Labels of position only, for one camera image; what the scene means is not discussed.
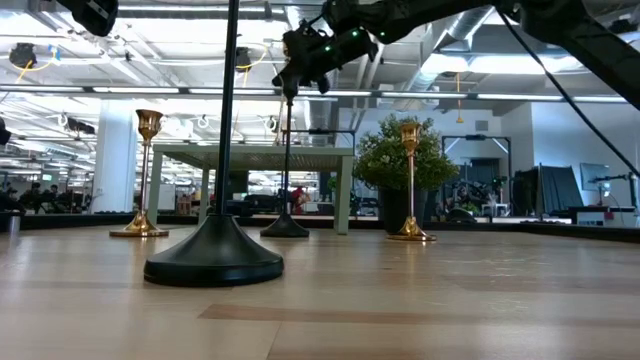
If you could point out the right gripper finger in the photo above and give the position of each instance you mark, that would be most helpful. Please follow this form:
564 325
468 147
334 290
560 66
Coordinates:
292 60
320 82

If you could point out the black candlestick holder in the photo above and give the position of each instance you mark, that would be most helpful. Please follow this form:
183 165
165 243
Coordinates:
215 255
284 229

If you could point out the silver air duct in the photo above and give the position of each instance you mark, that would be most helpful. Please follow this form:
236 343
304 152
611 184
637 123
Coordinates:
320 120

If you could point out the black curtain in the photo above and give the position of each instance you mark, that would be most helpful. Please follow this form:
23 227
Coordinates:
560 192

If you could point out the grey wall monitor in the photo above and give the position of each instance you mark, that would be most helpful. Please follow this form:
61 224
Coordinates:
595 176

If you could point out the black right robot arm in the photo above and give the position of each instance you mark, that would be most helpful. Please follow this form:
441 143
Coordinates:
575 30

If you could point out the short gold candlestick holder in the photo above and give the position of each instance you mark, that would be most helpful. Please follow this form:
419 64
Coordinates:
410 135
140 227

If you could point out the black aluminium table frame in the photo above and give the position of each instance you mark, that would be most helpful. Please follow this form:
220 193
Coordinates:
65 221

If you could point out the white building column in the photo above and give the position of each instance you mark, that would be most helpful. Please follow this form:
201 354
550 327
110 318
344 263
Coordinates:
115 155

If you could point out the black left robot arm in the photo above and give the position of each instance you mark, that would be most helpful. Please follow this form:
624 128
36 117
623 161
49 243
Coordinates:
4 131

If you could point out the mint green perforated shelf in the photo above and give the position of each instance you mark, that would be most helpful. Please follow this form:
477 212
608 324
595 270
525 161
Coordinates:
310 150

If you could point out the person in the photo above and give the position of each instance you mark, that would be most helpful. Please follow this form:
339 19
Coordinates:
299 195
36 192
53 195

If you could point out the potted plant with white flowers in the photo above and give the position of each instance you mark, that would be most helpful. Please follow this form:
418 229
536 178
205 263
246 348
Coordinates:
385 160

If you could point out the black ceiling camera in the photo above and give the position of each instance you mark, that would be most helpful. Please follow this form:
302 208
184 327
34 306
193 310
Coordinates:
22 54

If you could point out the black frame stand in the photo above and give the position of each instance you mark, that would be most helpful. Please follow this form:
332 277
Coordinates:
475 137

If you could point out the long ceiling light strip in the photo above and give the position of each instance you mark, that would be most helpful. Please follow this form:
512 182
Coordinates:
425 95

